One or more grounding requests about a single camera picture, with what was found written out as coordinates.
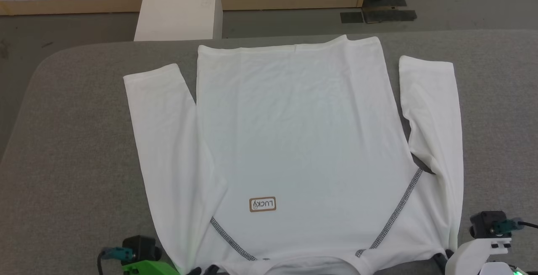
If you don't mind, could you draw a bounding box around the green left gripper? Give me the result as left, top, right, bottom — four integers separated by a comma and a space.
122, 260, 220, 275

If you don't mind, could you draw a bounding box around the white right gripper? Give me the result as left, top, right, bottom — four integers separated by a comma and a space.
433, 236, 526, 275

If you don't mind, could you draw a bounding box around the white long-sleeve shirt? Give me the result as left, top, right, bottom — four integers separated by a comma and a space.
123, 34, 464, 275

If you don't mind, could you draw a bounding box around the black floor mat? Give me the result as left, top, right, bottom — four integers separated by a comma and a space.
340, 11, 364, 24
363, 9, 418, 24

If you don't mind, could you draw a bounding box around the white box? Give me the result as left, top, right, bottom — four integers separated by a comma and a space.
134, 0, 224, 42

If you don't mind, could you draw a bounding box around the black cable with teal plug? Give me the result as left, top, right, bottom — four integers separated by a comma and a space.
97, 247, 134, 275
493, 219, 538, 234

